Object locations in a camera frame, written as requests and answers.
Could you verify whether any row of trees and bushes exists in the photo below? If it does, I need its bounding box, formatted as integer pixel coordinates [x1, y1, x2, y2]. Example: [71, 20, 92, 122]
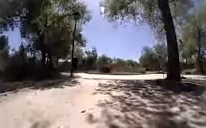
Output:
[80, 46, 169, 75]

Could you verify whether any dark lamp pole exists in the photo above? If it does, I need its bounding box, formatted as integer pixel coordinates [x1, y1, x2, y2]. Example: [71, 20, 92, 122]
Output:
[69, 12, 82, 78]

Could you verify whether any group of shady trees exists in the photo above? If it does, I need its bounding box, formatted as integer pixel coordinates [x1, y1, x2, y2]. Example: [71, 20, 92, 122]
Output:
[0, 0, 92, 86]

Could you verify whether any pale sandy gravel path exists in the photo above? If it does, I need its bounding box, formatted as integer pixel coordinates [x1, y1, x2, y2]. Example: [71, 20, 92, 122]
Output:
[0, 72, 206, 128]

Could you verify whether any large thick-trunked tree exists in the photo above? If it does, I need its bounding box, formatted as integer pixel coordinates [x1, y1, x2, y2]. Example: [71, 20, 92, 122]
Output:
[100, 0, 196, 82]

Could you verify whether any slender green tree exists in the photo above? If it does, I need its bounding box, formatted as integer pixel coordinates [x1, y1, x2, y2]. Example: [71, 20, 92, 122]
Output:
[182, 3, 206, 75]

